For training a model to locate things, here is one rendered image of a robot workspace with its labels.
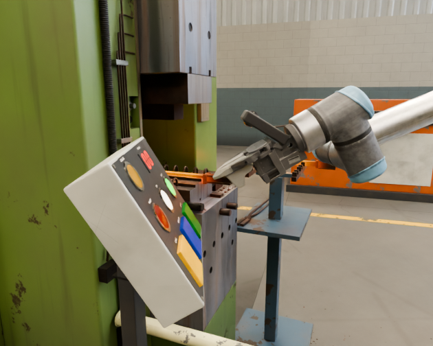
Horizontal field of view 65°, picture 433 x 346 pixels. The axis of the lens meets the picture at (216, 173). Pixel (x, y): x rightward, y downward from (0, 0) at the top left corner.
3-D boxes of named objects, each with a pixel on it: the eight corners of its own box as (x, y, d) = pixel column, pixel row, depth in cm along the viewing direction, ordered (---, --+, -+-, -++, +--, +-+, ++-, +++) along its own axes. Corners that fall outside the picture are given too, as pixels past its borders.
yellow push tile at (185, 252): (202, 264, 65) (182, 233, 64) (203, 285, 58) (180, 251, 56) (194, 269, 65) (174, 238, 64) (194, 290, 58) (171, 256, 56)
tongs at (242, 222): (275, 193, 209) (275, 191, 209) (282, 194, 208) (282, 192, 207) (235, 225, 158) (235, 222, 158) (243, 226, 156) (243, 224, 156)
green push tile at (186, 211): (201, 225, 85) (185, 201, 83) (201, 237, 77) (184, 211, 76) (195, 229, 85) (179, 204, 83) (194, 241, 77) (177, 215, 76)
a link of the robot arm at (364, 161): (368, 160, 88) (350, 119, 85) (399, 169, 77) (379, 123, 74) (338, 179, 88) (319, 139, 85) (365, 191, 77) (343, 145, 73)
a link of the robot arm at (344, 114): (383, 122, 73) (366, 80, 71) (332, 151, 74) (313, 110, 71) (361, 117, 82) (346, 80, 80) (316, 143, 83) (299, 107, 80)
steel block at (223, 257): (236, 279, 156) (238, 186, 146) (203, 331, 121) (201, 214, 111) (133, 258, 176) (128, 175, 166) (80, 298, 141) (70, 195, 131)
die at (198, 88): (212, 102, 127) (212, 76, 125) (188, 104, 109) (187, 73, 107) (119, 101, 142) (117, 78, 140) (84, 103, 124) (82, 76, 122)
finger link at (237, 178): (224, 198, 76) (260, 178, 76) (211, 176, 75) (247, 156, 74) (223, 195, 79) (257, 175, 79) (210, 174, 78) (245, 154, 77)
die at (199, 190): (212, 193, 135) (212, 173, 133) (190, 209, 117) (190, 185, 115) (124, 183, 150) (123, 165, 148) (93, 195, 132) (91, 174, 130)
